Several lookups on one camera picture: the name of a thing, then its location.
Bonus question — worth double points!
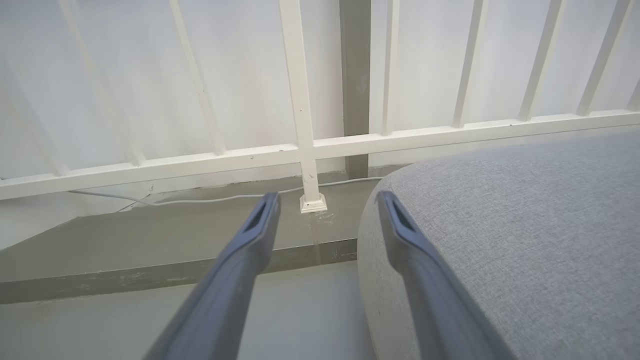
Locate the grey concrete pillar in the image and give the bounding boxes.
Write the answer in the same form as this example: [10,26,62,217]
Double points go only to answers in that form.
[339,0,372,179]

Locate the grey sofa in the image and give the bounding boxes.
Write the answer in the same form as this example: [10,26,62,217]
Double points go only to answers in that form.
[357,131,640,360]

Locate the white floor cable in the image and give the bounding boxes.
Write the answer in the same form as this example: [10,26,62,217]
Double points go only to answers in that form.
[67,176,384,207]

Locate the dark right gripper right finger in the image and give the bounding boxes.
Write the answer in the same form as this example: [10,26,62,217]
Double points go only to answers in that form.
[375,190,517,360]

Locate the white metal railing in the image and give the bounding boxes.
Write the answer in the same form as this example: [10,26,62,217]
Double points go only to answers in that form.
[0,0,640,215]

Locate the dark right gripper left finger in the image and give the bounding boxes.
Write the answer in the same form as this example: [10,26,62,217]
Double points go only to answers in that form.
[144,192,282,360]

